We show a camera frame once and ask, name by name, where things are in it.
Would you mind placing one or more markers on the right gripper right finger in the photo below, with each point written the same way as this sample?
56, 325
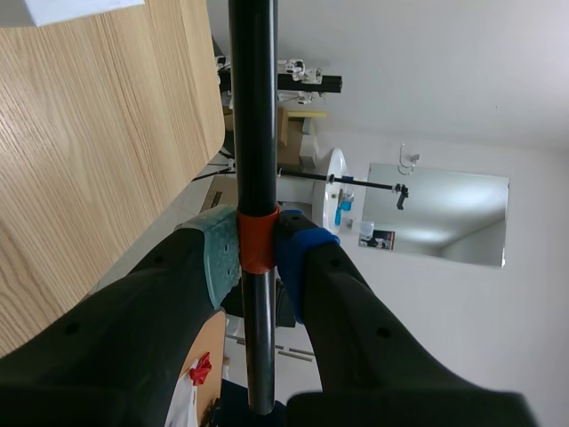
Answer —
355, 356

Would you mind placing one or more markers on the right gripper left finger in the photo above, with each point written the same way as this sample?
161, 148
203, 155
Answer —
124, 338

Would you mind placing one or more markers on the long black rod red band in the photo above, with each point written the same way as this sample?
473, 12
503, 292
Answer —
255, 111

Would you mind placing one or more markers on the white bag with red tie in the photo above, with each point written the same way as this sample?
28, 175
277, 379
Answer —
182, 400

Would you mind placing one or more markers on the wooden desk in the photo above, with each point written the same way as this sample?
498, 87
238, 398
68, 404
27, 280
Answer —
211, 338

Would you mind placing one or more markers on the dark blue chair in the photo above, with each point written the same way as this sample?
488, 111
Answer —
231, 402

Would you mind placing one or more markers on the thin black pole with clamp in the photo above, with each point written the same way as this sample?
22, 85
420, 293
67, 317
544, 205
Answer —
373, 183

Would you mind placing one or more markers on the white wash basin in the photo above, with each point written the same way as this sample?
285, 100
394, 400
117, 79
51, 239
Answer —
335, 169

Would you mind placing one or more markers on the brown cardboard box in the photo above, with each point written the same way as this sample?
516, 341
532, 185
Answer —
290, 142

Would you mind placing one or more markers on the white sheet of paper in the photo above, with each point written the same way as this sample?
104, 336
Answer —
75, 9

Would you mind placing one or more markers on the wall mirror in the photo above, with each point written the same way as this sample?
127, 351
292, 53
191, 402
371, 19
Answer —
444, 213

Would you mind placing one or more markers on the black metal rail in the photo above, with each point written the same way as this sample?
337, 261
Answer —
324, 84

